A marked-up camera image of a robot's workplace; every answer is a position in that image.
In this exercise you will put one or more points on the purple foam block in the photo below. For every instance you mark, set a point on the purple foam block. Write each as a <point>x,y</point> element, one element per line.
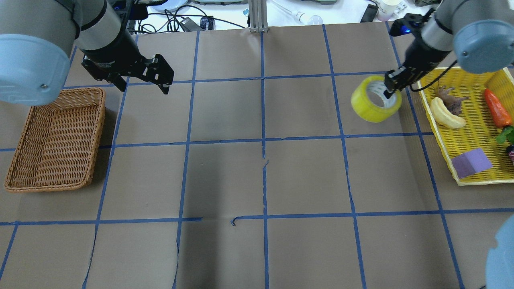
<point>471,163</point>

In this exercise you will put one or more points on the white paper cup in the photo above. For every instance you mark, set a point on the white paper cup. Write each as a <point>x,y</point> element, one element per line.
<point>386,9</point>

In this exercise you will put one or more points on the brown wicker basket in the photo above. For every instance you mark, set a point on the brown wicker basket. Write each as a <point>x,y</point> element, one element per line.
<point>58,147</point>

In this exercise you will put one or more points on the toy banana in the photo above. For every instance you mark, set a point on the toy banana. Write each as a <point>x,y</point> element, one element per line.
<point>443,116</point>

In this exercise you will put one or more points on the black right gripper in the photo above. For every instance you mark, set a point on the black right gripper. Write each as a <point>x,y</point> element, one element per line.
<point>419,57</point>

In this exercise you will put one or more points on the orange toy carrot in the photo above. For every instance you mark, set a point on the orange toy carrot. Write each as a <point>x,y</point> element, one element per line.
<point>500,116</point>

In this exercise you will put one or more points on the yellow tape roll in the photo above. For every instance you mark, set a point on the yellow tape roll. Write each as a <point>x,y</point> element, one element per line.
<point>369,103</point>

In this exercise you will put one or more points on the black power adapter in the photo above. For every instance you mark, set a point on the black power adapter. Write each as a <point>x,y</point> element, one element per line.
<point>206,24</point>

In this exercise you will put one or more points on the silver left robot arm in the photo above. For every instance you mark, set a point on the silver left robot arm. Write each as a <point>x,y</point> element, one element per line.
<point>38,36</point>

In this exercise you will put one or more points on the light bulb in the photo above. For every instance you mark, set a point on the light bulb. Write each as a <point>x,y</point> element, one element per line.
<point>298,16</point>

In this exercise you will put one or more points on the aluminium frame post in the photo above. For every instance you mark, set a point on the aluminium frame post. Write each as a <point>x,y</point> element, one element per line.
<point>258,16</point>

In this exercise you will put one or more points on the yellow plastic basket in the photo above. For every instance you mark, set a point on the yellow plastic basket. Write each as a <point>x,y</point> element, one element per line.
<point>480,131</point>

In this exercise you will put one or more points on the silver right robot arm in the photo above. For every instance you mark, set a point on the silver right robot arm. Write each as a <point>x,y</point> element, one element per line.
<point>479,32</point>

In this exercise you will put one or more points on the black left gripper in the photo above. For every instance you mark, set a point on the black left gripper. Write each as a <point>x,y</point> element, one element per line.
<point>113,53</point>

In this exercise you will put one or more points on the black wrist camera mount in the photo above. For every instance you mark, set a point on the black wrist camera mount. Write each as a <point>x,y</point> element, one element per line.
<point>409,24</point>

